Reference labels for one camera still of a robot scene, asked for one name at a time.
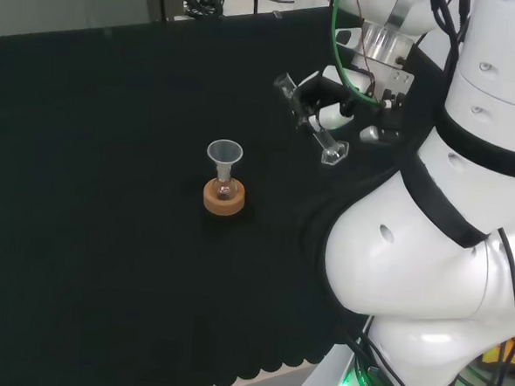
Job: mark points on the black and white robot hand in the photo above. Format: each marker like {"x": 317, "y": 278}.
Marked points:
{"x": 329, "y": 97}

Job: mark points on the clear graduated cylinder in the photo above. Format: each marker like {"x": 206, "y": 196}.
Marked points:
{"x": 330, "y": 148}

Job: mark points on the clear round-bottom flask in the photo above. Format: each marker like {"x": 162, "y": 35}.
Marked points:
{"x": 223, "y": 192}

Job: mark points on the clear plastic funnel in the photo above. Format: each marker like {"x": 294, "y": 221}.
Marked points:
{"x": 224, "y": 151}

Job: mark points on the black bench cloth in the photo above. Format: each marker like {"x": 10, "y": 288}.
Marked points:
{"x": 87, "y": 191}

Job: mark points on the yellow stop button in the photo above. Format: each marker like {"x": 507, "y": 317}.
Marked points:
{"x": 492, "y": 356}

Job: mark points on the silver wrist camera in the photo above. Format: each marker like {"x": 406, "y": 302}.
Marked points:
{"x": 369, "y": 134}

